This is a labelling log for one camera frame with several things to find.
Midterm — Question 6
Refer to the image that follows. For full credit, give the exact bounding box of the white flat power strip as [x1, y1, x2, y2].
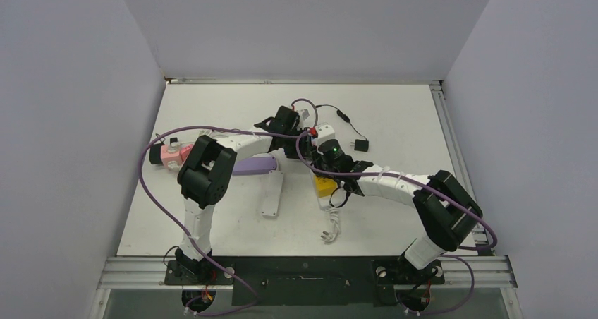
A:
[260, 171, 284, 219]

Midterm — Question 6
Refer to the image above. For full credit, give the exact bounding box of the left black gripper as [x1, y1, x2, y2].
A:
[282, 128, 312, 162]

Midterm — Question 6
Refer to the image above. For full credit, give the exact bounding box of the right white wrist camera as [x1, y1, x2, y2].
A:
[310, 124, 336, 147]

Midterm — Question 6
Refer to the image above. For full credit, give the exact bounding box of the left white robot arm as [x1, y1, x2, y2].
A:
[175, 106, 309, 284]

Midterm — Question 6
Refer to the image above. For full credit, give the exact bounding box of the pink cube socket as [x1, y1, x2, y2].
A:
[159, 143, 193, 171]

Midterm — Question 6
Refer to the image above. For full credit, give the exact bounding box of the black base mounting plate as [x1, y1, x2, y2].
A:
[164, 256, 445, 306]

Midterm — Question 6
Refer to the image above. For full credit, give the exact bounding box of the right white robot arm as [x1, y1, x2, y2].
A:
[302, 139, 483, 282]

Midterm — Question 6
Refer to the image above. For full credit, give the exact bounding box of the purple cable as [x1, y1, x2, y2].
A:
[295, 129, 499, 317]
[137, 97, 319, 317]

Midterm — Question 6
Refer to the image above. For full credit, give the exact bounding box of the yellow cube plug adapter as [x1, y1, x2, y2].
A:
[314, 176, 338, 198]

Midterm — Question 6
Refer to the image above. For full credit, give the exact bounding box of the black plug adapter with cable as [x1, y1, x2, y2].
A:
[312, 103, 370, 153]

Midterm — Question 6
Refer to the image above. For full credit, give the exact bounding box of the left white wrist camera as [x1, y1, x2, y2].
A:
[298, 109, 310, 123]

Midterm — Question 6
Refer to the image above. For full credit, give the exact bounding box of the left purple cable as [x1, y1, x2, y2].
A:
[137, 97, 319, 317]

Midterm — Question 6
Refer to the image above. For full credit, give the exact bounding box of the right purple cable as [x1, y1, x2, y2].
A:
[295, 129, 499, 317]

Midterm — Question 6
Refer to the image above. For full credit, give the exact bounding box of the purple power strip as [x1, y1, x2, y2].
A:
[232, 155, 278, 176]

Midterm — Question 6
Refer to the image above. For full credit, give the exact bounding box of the white multi-socket power strip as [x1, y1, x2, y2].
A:
[311, 174, 332, 211]

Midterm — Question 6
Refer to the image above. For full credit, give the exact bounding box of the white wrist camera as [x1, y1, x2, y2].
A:
[310, 124, 336, 147]
[298, 109, 310, 123]

